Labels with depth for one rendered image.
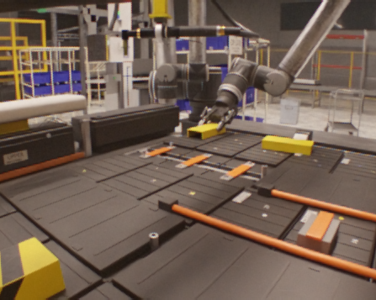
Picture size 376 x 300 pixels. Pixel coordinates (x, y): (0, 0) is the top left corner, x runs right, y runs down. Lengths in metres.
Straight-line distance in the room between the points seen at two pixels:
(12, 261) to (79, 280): 0.09
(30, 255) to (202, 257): 0.22
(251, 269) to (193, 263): 0.08
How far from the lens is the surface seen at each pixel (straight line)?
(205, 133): 1.07
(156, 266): 0.41
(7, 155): 0.84
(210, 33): 1.23
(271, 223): 0.53
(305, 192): 0.65
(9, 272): 0.38
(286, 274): 0.41
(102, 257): 0.44
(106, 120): 0.98
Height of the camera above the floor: 1.26
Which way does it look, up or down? 16 degrees down
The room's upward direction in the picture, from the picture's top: straight up
